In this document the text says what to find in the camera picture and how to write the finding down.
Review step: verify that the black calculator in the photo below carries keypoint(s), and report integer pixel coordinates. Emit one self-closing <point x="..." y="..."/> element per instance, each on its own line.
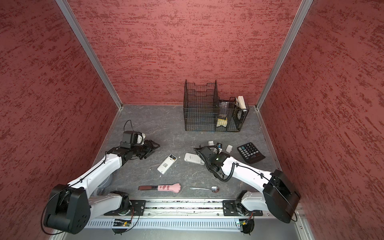
<point x="250" y="153"/>

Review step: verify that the aluminium front rail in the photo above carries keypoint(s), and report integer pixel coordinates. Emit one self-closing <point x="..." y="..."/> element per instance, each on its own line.
<point x="186" y="207"/>

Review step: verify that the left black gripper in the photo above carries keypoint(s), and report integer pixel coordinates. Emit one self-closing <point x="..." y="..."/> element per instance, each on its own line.
<point x="150" y="147"/>

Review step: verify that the grey bowl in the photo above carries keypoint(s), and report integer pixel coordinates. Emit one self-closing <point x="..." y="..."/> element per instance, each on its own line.
<point x="106" y="182"/>

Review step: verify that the black wire basket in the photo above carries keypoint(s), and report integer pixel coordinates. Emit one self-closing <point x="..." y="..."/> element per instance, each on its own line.
<point x="203" y="106"/>

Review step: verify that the yellow sponge in basket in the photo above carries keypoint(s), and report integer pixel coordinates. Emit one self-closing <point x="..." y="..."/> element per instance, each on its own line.
<point x="222" y="122"/>

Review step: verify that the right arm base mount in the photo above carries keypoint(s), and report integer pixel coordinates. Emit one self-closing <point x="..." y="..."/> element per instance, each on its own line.
<point x="235" y="208"/>

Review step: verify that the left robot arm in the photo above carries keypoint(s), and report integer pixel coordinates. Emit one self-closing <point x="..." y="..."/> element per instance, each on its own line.
<point x="56" y="215"/>

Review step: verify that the white papers in basket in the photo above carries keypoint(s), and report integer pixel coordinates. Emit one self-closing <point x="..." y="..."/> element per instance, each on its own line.
<point x="241" y="103"/>

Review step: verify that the grey white remote control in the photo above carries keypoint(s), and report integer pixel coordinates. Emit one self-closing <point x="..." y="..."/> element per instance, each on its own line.
<point x="193" y="158"/>

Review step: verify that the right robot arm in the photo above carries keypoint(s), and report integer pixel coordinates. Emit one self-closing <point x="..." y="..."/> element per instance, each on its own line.
<point x="279" y="195"/>

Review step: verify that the white air conditioner remote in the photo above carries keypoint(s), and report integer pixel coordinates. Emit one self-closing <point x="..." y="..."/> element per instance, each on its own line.
<point x="167" y="163"/>

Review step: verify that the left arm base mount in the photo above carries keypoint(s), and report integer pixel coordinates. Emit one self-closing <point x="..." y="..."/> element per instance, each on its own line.
<point x="136" y="208"/>

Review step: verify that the metal spoon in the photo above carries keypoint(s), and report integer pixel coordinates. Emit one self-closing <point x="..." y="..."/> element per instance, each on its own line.
<point x="214" y="189"/>

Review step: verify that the pink cat paw knife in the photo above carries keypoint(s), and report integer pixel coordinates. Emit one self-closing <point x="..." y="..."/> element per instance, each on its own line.
<point x="175" y="188"/>

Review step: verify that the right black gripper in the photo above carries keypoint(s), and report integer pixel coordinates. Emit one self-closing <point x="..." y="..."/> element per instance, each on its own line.
<point x="207" y="164"/>

